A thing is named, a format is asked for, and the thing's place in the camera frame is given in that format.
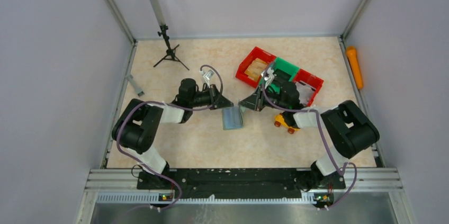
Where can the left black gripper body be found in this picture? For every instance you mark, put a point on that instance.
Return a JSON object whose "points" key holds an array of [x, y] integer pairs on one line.
{"points": [[214, 97]]}

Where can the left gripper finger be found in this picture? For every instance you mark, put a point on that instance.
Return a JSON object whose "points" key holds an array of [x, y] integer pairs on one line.
{"points": [[218, 96], [223, 103]]}

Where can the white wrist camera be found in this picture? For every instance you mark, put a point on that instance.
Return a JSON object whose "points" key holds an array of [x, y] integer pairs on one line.
{"points": [[267, 77], [206, 76]]}

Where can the black tripod with grey tube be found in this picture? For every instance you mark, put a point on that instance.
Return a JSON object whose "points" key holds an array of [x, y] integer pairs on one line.
{"points": [[163, 28]]}

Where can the wooden blocks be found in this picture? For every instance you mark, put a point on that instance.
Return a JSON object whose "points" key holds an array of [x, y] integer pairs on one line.
{"points": [[255, 69]]}

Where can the green card holder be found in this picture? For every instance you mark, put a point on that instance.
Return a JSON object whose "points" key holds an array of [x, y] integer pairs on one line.
{"points": [[232, 118]]}

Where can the red bin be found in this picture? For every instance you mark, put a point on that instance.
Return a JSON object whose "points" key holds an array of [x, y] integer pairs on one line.
{"points": [[255, 53], [304, 77]]}

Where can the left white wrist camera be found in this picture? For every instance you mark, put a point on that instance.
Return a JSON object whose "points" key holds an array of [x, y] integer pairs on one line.
{"points": [[206, 76]]}

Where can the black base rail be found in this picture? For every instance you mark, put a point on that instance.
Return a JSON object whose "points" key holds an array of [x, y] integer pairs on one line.
{"points": [[240, 183]]}

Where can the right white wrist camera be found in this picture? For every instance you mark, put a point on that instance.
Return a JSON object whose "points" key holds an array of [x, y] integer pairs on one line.
{"points": [[267, 77]]}

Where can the clear plastic bags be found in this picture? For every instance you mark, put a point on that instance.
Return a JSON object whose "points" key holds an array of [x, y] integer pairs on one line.
{"points": [[305, 93]]}

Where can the small grey tool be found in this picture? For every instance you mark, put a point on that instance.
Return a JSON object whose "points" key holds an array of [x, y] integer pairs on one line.
{"points": [[138, 90]]}

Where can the near red bin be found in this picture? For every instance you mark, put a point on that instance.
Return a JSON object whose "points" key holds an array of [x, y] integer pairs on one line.
{"points": [[304, 77]]}

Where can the orange flashlight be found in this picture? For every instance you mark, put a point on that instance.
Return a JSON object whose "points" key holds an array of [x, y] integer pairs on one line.
{"points": [[351, 54]]}

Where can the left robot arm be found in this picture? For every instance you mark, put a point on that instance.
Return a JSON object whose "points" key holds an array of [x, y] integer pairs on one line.
{"points": [[135, 131]]}

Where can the far red bin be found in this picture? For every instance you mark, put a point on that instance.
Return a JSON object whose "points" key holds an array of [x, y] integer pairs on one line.
{"points": [[255, 53]]}

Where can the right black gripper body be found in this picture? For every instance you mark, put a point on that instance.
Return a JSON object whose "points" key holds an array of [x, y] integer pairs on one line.
{"points": [[259, 98]]}

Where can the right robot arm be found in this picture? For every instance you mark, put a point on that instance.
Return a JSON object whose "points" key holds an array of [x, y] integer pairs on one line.
{"points": [[345, 130]]}

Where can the yellow toy car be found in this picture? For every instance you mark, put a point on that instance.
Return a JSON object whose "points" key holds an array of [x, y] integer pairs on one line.
{"points": [[279, 121]]}

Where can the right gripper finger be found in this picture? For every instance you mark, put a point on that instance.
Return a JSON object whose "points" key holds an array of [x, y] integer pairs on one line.
{"points": [[251, 106], [256, 97]]}

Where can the green bin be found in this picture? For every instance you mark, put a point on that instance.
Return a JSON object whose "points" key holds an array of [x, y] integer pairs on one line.
{"points": [[284, 72]]}

